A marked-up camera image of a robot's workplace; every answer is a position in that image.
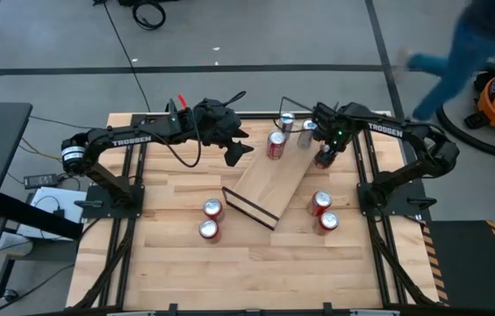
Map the thin black floor cable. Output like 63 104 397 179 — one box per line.
93 0 152 113

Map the black power adapter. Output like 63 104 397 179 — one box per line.
23 173 60 190

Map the red soda can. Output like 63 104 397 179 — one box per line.
266 130 287 161

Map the red Coca-Cola can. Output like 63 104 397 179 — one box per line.
197 219 221 244

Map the black aluminium table frame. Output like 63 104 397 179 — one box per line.
66 111 440 316

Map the yellow floor cable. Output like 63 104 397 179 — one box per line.
18 138 63 163

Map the person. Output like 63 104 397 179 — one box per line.
394 0 495 122

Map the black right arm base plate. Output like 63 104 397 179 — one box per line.
356 178 437 217

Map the coiled black cable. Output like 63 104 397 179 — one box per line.
131 0 168 31

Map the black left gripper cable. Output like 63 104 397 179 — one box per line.
141 90 248 169

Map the white paper box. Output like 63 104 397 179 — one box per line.
15 187 89 241

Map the black desk crossbar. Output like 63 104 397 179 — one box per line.
0 192 84 241

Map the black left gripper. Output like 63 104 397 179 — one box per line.
192 98 255 168

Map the red Fanta strawberry can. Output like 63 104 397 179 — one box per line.
202 197 226 223

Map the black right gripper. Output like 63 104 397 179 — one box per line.
312 103 356 168

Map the red can with blue logo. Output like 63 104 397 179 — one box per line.
307 190 334 217

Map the black mat with hazard stripes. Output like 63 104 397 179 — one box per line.
420 219 495 312

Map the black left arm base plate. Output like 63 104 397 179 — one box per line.
81 183 146 219

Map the wooden shelf with black frame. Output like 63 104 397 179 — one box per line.
222 95 324 231

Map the red can with black label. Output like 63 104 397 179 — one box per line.
315 210 341 237

